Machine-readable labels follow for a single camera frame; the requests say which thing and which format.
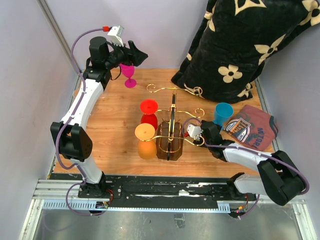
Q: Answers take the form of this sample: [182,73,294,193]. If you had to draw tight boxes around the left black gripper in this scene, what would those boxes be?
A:
[105,38,148,70]

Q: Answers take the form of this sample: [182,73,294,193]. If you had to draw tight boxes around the pink wine glass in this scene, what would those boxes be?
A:
[119,64,137,88]

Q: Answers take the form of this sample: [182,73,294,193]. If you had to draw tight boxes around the blue wine glass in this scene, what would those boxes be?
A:
[213,102,234,128]

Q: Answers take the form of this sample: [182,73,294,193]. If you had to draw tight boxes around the red wine glass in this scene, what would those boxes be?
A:
[140,99,158,131]

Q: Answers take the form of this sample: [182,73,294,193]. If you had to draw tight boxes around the clear wine glass front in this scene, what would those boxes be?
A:
[72,90,78,98]

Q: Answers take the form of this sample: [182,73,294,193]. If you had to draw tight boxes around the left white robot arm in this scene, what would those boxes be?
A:
[50,36,148,198]

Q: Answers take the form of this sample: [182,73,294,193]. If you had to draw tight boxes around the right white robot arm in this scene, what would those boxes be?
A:
[186,120,310,206]

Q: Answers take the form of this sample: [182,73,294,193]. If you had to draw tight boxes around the orange wine glass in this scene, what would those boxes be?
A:
[134,123,157,160]

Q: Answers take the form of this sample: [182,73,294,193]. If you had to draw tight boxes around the printed cloth bag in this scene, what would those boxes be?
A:
[224,104,279,151]

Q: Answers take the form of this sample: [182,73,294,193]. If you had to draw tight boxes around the black floral blanket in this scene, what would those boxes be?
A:
[171,0,320,104]

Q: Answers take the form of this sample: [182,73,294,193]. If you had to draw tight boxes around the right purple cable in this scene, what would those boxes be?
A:
[181,117,311,216]

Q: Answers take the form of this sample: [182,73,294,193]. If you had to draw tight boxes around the purple cable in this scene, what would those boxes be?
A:
[55,25,111,217]
[181,117,311,216]

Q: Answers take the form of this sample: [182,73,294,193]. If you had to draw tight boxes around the gold wire glass rack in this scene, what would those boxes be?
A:
[146,83,206,161]

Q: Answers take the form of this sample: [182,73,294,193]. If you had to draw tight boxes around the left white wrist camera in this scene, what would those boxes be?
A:
[102,25,125,47]

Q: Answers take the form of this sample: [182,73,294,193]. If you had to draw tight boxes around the aluminium corner post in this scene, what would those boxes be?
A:
[36,0,73,64]

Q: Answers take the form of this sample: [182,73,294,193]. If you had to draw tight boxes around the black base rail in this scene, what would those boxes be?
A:
[78,175,256,212]

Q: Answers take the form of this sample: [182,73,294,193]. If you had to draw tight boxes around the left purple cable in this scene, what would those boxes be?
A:
[55,25,111,217]

